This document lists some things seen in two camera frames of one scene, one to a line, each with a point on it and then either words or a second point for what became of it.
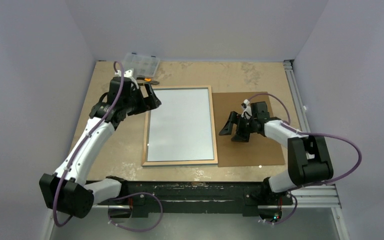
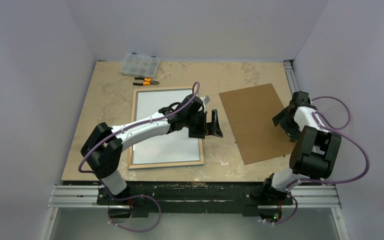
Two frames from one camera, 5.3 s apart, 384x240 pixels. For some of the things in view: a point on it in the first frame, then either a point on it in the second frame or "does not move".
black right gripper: [241, 126] → [283, 119]
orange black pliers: [146, 80] does not move
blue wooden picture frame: [193, 162] → [174, 149]
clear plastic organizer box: [143, 65] does not move
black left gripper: [152, 101] → [212, 128]
